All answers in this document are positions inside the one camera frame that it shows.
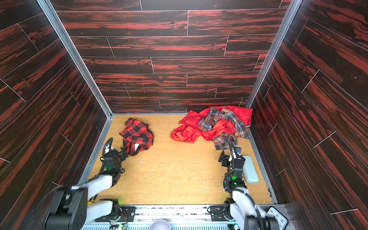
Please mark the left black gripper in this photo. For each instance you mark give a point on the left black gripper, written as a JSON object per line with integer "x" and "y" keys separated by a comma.
{"x": 112, "y": 154}

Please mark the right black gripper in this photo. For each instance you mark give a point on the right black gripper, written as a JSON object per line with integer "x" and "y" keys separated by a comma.
{"x": 233, "y": 160}

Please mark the red black buffalo plaid shirt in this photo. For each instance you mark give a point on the red black buffalo plaid shirt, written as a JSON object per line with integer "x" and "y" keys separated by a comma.
{"x": 136, "y": 136}

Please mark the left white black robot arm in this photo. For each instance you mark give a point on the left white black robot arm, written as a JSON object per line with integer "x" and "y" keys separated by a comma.
{"x": 69, "y": 209}

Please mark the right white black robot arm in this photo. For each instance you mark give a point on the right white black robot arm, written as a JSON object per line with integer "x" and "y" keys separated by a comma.
{"x": 241, "y": 207}

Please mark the pale green case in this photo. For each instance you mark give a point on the pale green case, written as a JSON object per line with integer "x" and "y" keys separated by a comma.
{"x": 249, "y": 171}

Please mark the grey red plaid shirt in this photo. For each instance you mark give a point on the grey red plaid shirt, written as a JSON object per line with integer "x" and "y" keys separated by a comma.
{"x": 225, "y": 125}

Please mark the red jacket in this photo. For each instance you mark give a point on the red jacket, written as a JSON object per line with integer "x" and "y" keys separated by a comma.
{"x": 189, "y": 131}

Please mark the black analog clock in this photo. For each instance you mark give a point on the black analog clock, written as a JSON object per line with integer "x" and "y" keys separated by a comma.
{"x": 277, "y": 220}

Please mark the white round dome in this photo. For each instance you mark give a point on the white round dome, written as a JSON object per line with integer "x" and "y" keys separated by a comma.
{"x": 160, "y": 224}

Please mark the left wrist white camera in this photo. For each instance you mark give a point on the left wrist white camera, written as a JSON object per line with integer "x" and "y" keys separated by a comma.
{"x": 107, "y": 148}

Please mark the wrist white camera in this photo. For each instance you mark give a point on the wrist white camera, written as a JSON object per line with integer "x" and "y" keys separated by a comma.
{"x": 235, "y": 152}
{"x": 107, "y": 148}

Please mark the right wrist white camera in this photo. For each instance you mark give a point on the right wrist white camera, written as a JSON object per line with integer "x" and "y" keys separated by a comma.
{"x": 235, "y": 152}

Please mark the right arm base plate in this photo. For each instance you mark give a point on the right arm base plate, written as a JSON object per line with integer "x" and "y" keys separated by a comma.
{"x": 217, "y": 213}

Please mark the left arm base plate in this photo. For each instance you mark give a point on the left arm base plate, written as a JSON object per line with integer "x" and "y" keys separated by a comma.
{"x": 125, "y": 214}

